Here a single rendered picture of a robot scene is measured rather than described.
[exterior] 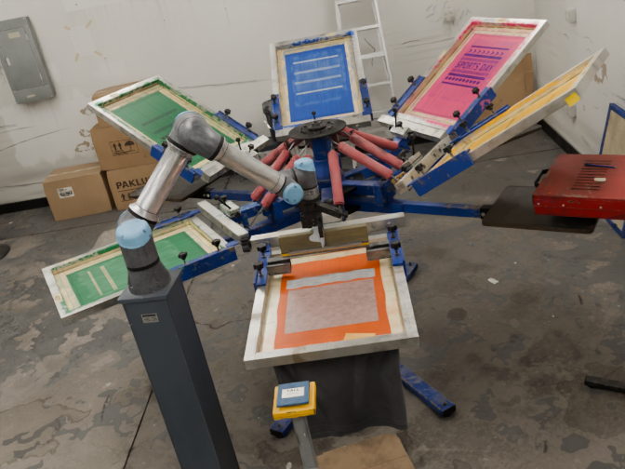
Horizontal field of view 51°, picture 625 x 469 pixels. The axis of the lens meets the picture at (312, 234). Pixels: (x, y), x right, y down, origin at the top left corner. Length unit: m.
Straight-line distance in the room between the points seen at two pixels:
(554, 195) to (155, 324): 1.61
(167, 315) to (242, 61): 4.58
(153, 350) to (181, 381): 0.16
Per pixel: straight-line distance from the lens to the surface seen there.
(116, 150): 6.68
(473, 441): 3.24
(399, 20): 6.61
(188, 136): 2.26
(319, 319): 2.42
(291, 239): 2.64
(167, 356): 2.48
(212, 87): 6.78
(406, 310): 2.32
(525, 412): 3.38
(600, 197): 2.76
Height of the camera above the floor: 2.25
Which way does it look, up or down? 25 degrees down
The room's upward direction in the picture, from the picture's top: 11 degrees counter-clockwise
